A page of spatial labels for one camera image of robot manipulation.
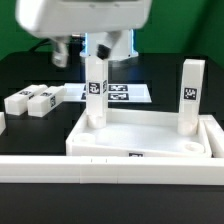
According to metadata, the white front fence bar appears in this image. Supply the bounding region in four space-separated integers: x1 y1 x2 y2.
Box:
0 156 224 185

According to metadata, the white fence bar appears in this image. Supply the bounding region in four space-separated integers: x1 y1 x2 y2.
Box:
0 156 224 185
200 115 224 159

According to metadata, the white right fence bar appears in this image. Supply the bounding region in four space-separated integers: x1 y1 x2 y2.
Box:
200 115 224 159

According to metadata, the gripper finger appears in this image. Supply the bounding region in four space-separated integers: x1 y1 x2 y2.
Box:
96 31 121 60
51 36 70 68

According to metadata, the black cable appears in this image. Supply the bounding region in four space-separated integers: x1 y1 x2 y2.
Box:
28 37 58 53

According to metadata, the white marker base plate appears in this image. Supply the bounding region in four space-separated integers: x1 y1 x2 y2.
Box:
64 83 152 103

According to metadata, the white desk tabletop tray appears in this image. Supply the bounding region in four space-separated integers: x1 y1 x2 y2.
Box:
66 108 212 158

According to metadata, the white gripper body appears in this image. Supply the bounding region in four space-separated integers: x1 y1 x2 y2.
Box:
15 0 153 38

